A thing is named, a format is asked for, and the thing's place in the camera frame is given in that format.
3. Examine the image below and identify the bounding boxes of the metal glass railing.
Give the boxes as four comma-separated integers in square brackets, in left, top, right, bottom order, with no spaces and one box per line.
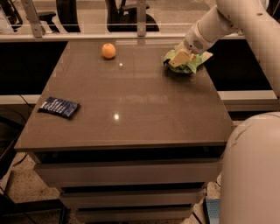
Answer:
[0,0,246,43]

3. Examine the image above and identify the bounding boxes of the black office chair left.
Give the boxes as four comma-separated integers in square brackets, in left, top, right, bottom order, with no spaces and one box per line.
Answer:
[38,0,81,32]

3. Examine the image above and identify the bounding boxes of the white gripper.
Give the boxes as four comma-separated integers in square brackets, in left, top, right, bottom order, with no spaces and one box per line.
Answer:
[169,21,214,67]

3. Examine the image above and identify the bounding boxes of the black office chair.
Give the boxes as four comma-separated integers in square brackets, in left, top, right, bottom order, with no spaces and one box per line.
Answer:
[104,0,160,33]
[38,0,81,32]

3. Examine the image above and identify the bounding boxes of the blue snack packet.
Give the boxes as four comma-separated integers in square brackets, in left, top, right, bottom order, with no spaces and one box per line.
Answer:
[38,97,80,118]

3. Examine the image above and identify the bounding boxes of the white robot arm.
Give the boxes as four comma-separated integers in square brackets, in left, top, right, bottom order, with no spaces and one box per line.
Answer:
[170,0,280,224]

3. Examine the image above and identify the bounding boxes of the black office chair centre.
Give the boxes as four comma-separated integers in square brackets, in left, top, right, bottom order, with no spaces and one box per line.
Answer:
[104,0,160,33]

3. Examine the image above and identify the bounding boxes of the blue box on floor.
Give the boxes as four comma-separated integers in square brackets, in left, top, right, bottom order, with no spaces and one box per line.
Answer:
[203,199,220,224]

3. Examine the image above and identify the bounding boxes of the grey drawer cabinet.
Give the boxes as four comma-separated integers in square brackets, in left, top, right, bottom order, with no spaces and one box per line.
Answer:
[16,41,233,223]

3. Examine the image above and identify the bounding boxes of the green rice chip bag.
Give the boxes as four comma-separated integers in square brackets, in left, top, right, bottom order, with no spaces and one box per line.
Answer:
[163,45,213,74]

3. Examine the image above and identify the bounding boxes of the orange fruit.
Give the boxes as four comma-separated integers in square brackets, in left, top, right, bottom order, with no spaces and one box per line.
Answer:
[101,43,116,59]

